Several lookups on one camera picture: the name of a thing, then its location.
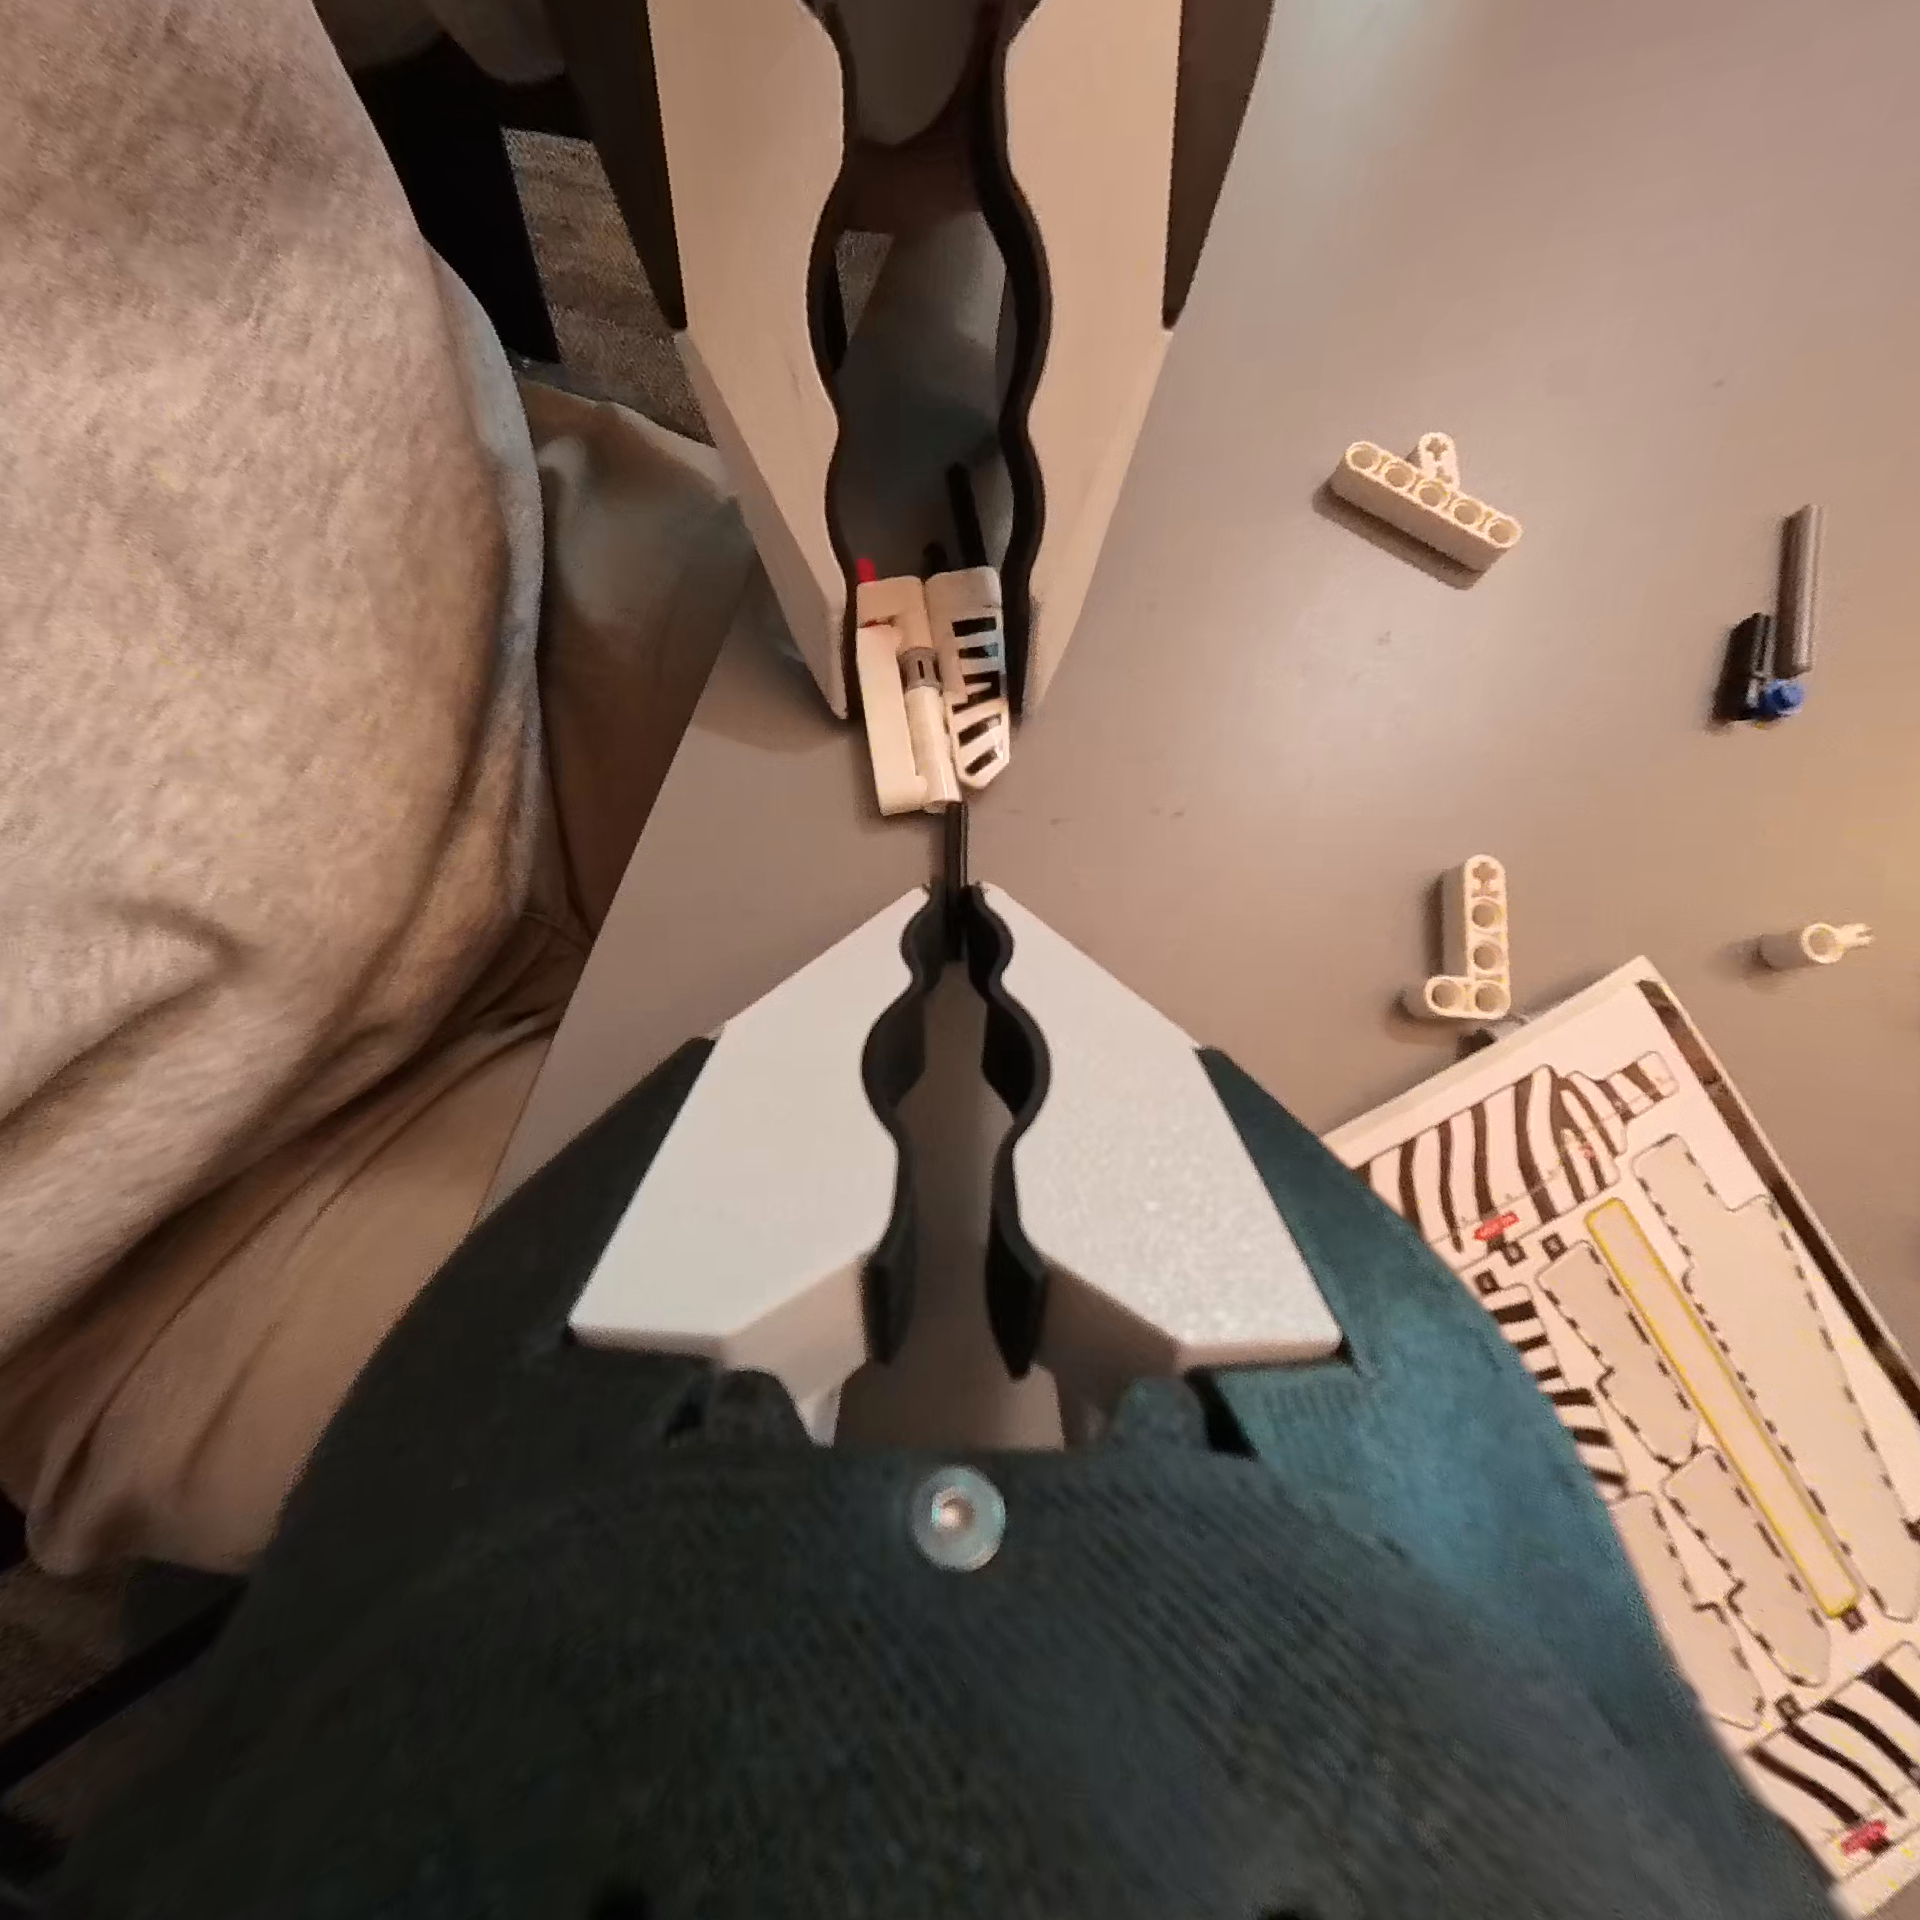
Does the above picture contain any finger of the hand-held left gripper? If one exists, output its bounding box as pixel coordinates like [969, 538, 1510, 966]
[646, 0, 893, 726]
[980, 0, 1209, 722]

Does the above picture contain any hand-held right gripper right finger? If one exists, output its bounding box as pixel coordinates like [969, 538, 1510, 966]
[961, 883, 1341, 1449]

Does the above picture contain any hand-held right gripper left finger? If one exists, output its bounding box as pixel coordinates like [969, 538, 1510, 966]
[570, 884, 963, 1449]

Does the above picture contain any zebra striped white lego assembly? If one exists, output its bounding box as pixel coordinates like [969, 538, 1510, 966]
[850, 464, 1039, 918]

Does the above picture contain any white L-shaped lego beam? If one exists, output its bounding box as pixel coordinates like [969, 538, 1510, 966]
[1401, 855, 1518, 1030]

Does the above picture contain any white five-hole lego beam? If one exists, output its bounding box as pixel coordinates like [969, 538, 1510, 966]
[1326, 438, 1522, 595]

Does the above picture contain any black lego pin blue tip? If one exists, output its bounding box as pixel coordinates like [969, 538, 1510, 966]
[1715, 612, 1811, 732]

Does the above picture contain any zebra print sticker sheet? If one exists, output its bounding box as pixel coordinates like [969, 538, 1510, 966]
[1326, 957, 1920, 1898]

